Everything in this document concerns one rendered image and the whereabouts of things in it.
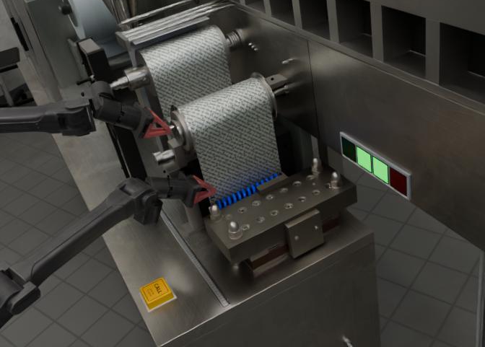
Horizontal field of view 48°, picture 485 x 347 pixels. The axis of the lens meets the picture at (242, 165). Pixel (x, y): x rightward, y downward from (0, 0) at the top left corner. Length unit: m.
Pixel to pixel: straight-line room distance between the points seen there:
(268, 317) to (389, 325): 1.06
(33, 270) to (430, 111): 0.87
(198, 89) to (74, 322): 1.60
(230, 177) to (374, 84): 0.53
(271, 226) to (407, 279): 1.35
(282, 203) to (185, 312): 0.38
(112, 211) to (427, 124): 0.73
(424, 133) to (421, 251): 1.71
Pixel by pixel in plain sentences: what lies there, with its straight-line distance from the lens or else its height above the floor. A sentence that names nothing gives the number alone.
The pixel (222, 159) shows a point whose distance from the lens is 1.49.
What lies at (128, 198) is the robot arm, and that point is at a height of 1.21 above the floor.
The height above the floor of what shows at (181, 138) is 1.25.
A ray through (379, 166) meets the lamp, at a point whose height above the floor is 1.19.
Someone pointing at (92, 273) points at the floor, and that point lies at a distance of 3.11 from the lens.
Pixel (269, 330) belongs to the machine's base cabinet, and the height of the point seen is 0.75.
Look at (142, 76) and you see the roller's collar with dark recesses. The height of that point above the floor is 1.35.
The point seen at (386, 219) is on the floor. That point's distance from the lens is 2.99.
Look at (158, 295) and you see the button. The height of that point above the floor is 0.92.
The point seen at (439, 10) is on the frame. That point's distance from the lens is 1.01.
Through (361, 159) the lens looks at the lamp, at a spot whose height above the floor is 1.18.
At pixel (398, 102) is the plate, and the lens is 1.16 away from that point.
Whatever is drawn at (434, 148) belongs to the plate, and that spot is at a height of 1.32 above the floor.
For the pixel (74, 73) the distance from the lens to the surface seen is 2.38.
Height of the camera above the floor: 1.95
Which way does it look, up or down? 33 degrees down
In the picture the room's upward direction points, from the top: 12 degrees counter-clockwise
